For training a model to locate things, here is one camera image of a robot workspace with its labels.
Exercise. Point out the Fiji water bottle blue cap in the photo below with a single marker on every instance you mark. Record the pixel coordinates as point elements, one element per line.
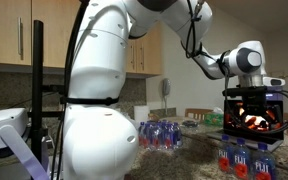
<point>264,166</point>
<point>226,156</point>
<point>242,161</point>

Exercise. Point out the white VR headset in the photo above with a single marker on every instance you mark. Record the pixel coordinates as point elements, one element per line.
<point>4,123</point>

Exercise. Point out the white paper towel roll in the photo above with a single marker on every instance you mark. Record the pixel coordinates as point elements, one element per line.
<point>141,115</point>

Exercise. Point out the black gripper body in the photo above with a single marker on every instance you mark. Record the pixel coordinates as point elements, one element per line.
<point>254,105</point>

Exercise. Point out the wooden wall cabinet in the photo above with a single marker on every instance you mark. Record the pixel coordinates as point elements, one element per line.
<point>4,26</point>

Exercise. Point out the black camera stand pole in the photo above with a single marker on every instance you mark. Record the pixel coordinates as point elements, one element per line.
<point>37,66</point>

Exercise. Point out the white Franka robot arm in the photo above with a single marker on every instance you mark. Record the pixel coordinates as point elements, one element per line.
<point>97,143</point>

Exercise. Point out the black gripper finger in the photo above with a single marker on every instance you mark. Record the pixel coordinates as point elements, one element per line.
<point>235,118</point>
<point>274,116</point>

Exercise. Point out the plastic wrapped water bottle pack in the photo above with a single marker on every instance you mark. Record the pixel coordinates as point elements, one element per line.
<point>160,135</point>

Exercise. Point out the green tissue box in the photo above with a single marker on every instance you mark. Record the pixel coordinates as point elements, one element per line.
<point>214,119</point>

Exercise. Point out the silver laptop showing fireplace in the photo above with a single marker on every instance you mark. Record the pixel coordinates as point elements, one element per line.
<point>250,140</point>

